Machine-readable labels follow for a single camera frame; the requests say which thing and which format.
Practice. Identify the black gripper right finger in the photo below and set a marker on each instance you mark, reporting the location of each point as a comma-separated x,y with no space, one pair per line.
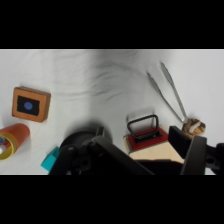
193,156

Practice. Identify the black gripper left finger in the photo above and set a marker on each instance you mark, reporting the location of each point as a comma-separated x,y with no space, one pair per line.
100,156

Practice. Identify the light wooden drawer cabinet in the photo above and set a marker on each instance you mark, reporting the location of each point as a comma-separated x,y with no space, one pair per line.
155,154

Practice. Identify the dark blue bowl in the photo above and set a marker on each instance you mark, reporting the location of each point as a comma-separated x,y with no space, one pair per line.
78,140

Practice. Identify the brown white patterned object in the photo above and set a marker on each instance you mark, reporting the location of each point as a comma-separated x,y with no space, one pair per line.
193,127

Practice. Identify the teal block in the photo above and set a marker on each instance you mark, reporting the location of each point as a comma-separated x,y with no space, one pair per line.
50,161

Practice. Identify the metal tongs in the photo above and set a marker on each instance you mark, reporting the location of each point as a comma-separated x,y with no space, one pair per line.
173,90

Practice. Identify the orange cup with yellow rim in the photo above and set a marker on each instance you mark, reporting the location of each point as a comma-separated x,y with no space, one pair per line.
16,136

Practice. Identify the orange block with blue dot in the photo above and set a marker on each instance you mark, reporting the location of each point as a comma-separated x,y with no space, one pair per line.
30,104

